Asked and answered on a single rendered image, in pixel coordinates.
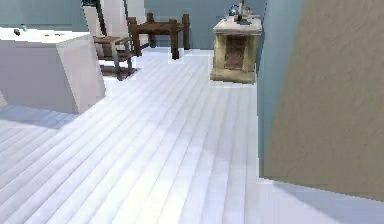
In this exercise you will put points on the dark wooden stool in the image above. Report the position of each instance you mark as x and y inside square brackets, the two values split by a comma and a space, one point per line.
[160, 28]

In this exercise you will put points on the beige cabinet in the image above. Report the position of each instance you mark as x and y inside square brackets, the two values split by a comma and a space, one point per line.
[235, 53]

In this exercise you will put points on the white kitchen counter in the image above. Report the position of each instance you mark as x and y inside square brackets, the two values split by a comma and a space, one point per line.
[40, 66]

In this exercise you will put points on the white fridge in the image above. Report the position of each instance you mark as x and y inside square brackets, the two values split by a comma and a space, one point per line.
[115, 16]

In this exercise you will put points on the small dark object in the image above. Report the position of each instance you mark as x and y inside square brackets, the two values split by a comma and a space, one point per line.
[16, 32]

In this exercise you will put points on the small blue bottle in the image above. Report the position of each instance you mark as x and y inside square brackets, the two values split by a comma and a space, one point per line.
[24, 27]

